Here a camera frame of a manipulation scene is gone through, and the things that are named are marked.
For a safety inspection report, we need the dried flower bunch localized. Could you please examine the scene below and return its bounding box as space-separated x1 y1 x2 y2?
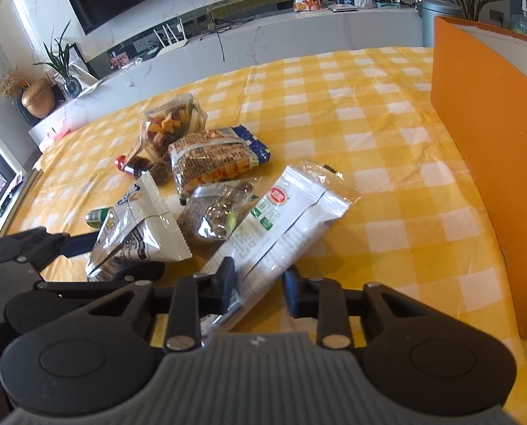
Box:
0 67 28 98

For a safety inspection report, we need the yellow checked tablecloth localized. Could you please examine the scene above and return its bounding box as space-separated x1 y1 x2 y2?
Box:
6 45 527 425

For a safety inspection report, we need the gold acorn vase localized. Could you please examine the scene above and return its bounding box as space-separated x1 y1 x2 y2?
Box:
20 78 57 119

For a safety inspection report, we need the white serrated chip packet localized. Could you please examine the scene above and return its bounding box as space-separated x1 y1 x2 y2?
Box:
85 172 194 282

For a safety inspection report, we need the clear packet of brown nuts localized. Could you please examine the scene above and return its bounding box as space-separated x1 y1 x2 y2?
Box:
176 179 265 245

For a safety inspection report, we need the clear packet of mixed fruit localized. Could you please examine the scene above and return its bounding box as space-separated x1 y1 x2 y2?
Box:
140 93 209 159

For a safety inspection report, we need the grey trash can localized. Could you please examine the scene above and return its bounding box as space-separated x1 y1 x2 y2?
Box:
416 0 464 49

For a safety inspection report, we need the white marble cabinet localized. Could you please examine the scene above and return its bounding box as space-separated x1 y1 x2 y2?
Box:
26 5 437 143

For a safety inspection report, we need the black cable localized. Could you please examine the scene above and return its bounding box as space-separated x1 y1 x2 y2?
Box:
200 17 255 63

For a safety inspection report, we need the white router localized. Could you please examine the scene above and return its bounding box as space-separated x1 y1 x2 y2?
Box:
153 16 189 56

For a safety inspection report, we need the orange box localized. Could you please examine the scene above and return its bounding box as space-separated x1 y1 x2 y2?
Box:
430 15 527 341

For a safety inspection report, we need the clear plastic bottle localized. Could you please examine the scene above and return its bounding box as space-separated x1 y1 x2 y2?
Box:
509 12 527 39

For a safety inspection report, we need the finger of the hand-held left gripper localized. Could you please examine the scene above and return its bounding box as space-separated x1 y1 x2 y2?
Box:
33 261 166 297
0 228 101 272

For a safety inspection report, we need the green sausage stick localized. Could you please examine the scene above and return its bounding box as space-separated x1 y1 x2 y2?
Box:
85 206 119 231

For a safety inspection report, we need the brown round snack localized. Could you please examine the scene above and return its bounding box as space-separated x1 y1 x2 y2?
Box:
150 161 172 186

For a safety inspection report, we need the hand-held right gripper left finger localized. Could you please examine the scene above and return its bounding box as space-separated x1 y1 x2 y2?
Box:
85 257 240 355

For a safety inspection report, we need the small cola bottle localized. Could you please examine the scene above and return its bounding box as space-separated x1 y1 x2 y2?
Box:
114 154 156 181

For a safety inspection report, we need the long white snack packet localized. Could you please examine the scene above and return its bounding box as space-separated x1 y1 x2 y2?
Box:
198 165 353 334

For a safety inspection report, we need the black picture frame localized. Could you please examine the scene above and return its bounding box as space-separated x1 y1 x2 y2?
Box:
65 43 101 86

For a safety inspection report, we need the pink plastic box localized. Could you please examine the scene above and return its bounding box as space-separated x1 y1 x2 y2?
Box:
39 126 72 150

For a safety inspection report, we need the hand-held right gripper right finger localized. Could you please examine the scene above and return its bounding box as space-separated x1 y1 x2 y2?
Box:
282 266 429 350

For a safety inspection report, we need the green plant in blue vase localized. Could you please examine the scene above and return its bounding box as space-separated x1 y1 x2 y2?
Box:
34 21 85 99

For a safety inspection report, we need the snack packet with orange cubes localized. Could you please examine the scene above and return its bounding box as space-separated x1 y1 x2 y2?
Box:
168 125 272 198

